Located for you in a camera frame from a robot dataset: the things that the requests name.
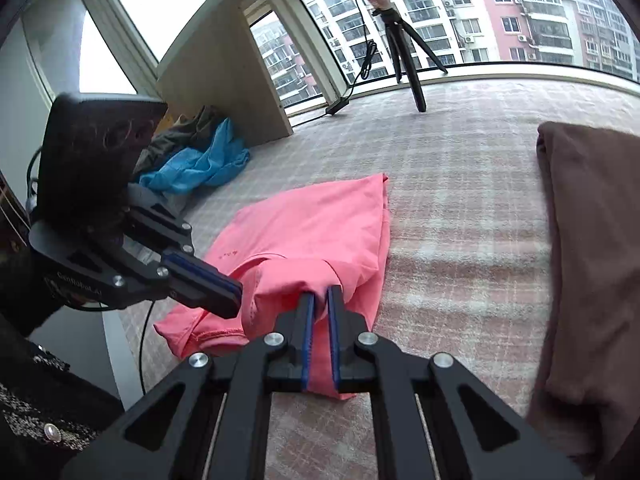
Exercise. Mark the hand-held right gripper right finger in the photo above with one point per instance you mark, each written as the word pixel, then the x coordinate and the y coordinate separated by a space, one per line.
pixel 334 340

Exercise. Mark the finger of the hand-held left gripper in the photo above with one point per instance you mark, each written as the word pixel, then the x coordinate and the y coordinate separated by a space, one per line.
pixel 165 232
pixel 200 292

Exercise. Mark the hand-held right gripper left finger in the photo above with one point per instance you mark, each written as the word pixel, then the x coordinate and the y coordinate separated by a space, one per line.
pixel 309 340

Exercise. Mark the pink t-shirt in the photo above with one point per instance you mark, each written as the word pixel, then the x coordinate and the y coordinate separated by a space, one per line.
pixel 310 230

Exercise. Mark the person's left forearm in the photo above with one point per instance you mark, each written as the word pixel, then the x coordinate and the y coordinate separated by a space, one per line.
pixel 20 285

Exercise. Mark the blue garment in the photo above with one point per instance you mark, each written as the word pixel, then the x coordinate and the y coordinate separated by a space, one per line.
pixel 200 165

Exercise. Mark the dark olive garment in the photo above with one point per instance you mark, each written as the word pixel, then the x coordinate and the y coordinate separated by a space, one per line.
pixel 170 142

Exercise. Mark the light wooden board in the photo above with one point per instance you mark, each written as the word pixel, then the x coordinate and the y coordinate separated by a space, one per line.
pixel 220 85

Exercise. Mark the pink plaid blanket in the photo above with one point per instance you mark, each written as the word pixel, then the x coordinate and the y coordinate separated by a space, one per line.
pixel 475 210

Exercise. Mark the person's black buttoned sweater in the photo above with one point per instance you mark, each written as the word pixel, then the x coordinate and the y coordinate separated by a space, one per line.
pixel 40 410

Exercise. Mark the black tripod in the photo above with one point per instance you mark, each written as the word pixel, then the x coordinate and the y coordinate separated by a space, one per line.
pixel 415 85

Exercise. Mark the brown garment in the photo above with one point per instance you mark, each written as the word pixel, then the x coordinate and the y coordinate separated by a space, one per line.
pixel 590 260

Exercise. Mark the white framed bay window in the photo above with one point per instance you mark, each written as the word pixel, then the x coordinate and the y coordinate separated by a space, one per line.
pixel 500 10

